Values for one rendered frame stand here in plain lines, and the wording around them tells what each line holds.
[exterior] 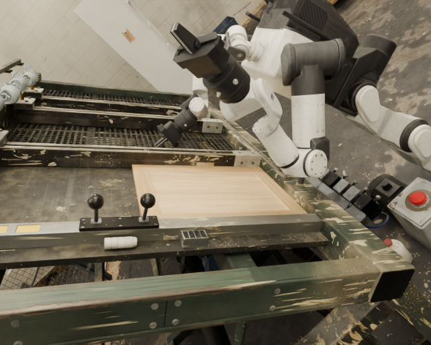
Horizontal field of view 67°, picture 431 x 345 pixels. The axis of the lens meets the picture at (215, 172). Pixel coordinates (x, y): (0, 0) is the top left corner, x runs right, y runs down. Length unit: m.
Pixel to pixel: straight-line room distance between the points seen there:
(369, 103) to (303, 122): 0.44
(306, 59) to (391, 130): 0.67
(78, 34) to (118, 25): 1.65
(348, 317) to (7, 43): 6.56
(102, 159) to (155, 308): 0.74
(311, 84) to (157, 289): 0.63
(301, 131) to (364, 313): 0.54
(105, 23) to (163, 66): 0.94
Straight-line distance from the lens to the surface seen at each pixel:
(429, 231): 0.99
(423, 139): 1.56
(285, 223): 1.04
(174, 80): 5.18
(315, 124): 0.93
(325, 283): 0.87
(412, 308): 1.19
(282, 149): 0.87
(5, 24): 6.84
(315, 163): 0.91
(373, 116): 1.35
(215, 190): 1.19
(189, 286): 0.72
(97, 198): 0.79
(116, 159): 1.32
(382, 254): 1.03
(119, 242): 0.87
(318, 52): 0.93
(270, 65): 1.04
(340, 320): 1.10
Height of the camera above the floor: 1.74
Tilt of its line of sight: 30 degrees down
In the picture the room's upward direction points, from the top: 49 degrees counter-clockwise
